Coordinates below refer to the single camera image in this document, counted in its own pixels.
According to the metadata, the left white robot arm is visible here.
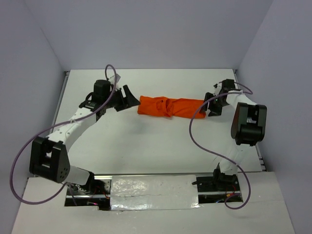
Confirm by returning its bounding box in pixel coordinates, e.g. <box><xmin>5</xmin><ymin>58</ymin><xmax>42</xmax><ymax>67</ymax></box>
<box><xmin>29</xmin><ymin>80</ymin><xmax>140</xmax><ymax>194</ymax></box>

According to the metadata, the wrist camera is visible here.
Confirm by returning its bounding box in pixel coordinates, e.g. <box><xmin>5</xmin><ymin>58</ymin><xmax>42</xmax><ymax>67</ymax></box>
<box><xmin>108</xmin><ymin>74</ymin><xmax>121</xmax><ymax>85</ymax></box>
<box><xmin>213</xmin><ymin>82</ymin><xmax>222</xmax><ymax>96</ymax></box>

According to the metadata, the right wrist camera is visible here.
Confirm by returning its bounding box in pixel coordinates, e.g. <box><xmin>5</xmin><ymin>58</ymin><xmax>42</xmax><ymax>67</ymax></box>
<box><xmin>213</xmin><ymin>82</ymin><xmax>222</xmax><ymax>96</ymax></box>

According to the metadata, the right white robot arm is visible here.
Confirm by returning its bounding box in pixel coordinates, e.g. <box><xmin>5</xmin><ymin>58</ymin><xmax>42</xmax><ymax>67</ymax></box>
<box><xmin>200</xmin><ymin>79</ymin><xmax>267</xmax><ymax>191</ymax></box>

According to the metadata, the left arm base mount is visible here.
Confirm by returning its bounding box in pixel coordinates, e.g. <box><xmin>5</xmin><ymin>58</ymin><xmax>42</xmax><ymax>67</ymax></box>
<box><xmin>64</xmin><ymin>176</ymin><xmax>112</xmax><ymax>211</ymax></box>

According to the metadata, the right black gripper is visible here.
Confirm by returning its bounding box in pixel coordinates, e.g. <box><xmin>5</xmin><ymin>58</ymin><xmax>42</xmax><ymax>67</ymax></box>
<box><xmin>199</xmin><ymin>92</ymin><xmax>230</xmax><ymax>117</ymax></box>

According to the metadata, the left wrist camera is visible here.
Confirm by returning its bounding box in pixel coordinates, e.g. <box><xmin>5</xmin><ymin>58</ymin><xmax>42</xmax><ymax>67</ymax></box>
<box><xmin>108</xmin><ymin>74</ymin><xmax>121</xmax><ymax>85</ymax></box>

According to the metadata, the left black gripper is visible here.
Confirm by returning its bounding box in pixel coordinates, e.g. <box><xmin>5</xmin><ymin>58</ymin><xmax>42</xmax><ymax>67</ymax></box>
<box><xmin>103</xmin><ymin>85</ymin><xmax>140</xmax><ymax>112</ymax></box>

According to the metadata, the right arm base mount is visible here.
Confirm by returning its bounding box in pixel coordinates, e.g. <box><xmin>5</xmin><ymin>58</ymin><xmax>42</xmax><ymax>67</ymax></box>
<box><xmin>192</xmin><ymin>164</ymin><xmax>243</xmax><ymax>204</ymax></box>

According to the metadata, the orange t-shirt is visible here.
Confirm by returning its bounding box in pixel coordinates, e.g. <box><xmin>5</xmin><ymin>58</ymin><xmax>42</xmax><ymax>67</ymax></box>
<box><xmin>137</xmin><ymin>96</ymin><xmax>204</xmax><ymax>119</ymax></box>

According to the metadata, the silver foil tape panel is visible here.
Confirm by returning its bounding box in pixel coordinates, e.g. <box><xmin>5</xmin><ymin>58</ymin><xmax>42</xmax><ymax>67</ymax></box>
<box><xmin>110</xmin><ymin>175</ymin><xmax>199</xmax><ymax>211</ymax></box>

